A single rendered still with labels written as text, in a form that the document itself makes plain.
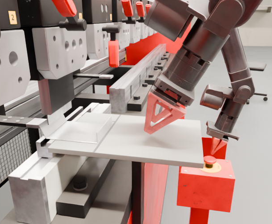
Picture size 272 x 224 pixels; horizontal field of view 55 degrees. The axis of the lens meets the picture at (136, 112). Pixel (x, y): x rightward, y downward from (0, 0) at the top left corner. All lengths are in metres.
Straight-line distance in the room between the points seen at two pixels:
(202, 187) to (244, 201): 1.25
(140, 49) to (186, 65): 2.25
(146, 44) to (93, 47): 2.07
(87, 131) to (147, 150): 0.13
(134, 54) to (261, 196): 1.68
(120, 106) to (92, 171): 0.44
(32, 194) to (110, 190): 0.16
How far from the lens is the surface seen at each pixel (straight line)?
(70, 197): 0.51
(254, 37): 12.78
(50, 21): 0.42
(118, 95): 0.95
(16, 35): 0.35
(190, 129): 0.53
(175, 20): 0.41
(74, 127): 0.54
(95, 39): 0.59
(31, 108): 0.88
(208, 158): 0.82
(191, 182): 0.81
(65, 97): 0.53
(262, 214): 2.00
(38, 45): 0.41
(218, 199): 0.85
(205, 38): 0.41
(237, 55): 0.77
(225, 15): 0.37
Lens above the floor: 1.21
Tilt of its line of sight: 20 degrees down
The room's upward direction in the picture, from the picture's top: straight up
